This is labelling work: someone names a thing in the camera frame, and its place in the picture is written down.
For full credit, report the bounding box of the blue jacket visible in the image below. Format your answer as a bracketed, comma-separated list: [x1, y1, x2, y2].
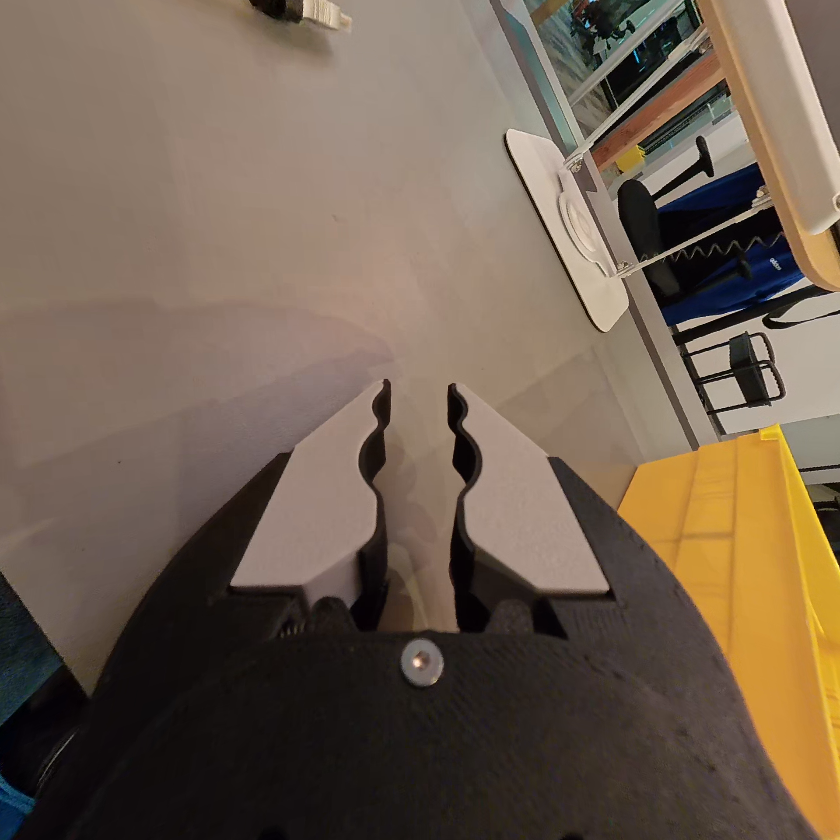
[656, 164, 821, 327]

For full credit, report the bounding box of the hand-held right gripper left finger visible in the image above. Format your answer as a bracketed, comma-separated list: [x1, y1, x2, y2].
[228, 379, 392, 627]

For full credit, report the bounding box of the pale-tipped black cable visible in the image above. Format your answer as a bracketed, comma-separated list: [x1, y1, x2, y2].
[249, 0, 353, 32]

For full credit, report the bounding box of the wooden office desk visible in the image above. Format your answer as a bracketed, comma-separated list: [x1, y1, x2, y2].
[591, 52, 729, 173]

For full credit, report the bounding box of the person's blue jeans leg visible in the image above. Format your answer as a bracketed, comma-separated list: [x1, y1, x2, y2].
[0, 571, 89, 840]

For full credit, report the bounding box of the white monitor stand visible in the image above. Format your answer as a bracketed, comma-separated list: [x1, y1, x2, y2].
[505, 0, 840, 332]

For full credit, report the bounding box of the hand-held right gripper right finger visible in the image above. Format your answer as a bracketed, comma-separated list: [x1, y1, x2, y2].
[448, 384, 611, 631]

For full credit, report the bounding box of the black wire stool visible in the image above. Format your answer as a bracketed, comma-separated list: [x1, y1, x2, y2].
[681, 331, 788, 435]

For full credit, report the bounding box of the yellow plastic bin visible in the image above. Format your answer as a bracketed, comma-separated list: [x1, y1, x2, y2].
[617, 423, 840, 840]

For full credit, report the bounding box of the black office chair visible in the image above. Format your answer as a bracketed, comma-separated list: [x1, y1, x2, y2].
[617, 134, 716, 309]

